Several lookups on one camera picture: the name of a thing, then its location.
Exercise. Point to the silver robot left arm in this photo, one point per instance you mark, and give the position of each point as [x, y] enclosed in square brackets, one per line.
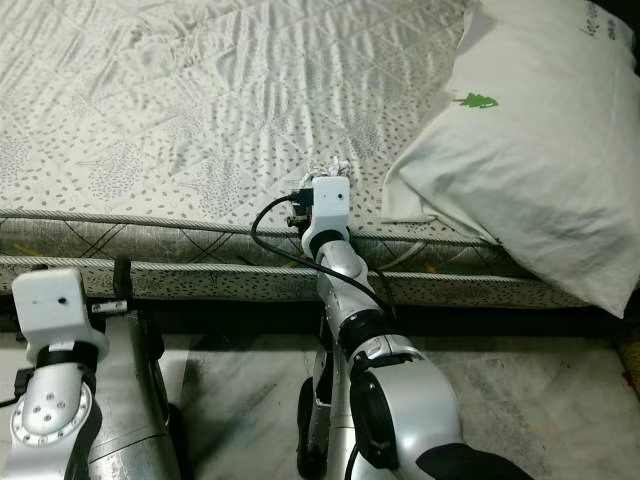
[50, 420]

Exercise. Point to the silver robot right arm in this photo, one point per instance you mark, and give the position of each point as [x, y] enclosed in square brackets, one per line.
[345, 275]

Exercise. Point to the silver robot left leg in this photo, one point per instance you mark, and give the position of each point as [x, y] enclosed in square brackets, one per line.
[135, 400]

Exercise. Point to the white quilted mattress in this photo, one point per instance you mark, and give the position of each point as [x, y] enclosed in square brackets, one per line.
[200, 100]

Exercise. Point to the white pillow with green print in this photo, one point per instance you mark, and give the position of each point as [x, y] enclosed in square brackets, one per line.
[520, 170]

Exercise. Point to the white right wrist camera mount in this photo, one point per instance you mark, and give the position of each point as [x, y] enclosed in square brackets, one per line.
[330, 205]

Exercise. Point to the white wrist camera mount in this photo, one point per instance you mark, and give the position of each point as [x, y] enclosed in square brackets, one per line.
[330, 205]
[50, 305]

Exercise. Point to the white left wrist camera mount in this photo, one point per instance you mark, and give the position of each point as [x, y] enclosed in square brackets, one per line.
[50, 305]

